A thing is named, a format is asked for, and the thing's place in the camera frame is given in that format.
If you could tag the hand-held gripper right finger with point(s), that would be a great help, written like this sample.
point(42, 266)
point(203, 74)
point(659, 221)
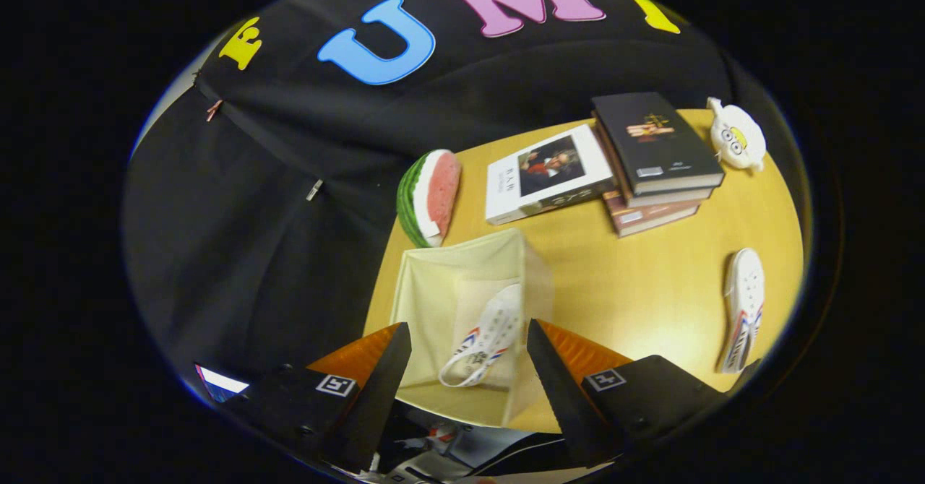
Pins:
point(560, 390)

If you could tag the copper clip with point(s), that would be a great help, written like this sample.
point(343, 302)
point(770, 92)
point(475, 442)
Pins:
point(214, 110)

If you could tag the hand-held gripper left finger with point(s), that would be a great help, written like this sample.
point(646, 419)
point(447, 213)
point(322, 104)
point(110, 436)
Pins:
point(376, 397)

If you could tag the brown book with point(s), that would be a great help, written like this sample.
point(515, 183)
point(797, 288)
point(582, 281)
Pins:
point(650, 217)

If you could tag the white canvas shoe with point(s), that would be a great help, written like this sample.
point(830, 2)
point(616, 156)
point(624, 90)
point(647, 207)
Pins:
point(495, 321)
point(744, 289)

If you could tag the black hardcover book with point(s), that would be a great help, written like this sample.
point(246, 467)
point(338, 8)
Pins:
point(650, 137)

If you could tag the watermelon slice toy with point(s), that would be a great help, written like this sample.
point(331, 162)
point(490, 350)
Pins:
point(433, 195)

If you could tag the silver clip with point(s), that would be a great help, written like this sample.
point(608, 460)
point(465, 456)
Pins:
point(314, 189)

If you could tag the white plush toy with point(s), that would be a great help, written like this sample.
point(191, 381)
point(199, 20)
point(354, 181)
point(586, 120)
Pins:
point(737, 137)

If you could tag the white book with portrait cover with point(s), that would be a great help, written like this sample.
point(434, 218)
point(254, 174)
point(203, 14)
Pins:
point(535, 180)

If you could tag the black backdrop cloth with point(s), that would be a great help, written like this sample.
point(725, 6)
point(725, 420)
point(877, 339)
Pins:
point(253, 253)

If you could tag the cream fabric storage box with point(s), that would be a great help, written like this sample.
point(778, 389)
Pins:
point(441, 282)

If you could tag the dark book with white pages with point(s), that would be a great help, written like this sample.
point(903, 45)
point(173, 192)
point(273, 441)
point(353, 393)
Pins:
point(672, 196)

